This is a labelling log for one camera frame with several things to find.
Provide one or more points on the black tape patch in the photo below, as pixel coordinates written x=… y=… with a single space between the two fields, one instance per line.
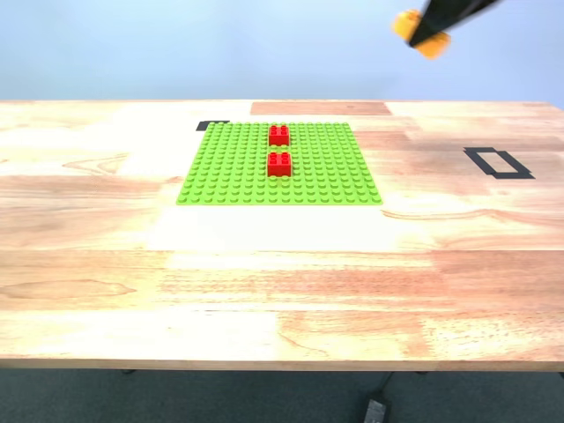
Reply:
x=202 y=126

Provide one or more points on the grey power adapter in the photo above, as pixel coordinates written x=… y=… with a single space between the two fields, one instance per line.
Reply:
x=375 y=412

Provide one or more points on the red toy brick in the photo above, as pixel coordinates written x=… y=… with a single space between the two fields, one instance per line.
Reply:
x=279 y=166
x=279 y=137

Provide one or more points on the yellow toy brick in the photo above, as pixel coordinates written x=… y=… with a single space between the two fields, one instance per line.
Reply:
x=403 y=24

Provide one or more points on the green studded baseplate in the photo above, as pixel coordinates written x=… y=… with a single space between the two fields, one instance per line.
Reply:
x=229 y=176

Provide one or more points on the black tape rectangle outline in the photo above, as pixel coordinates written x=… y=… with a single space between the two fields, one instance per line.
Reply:
x=513 y=176

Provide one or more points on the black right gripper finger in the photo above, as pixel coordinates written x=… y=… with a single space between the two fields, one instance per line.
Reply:
x=440 y=17

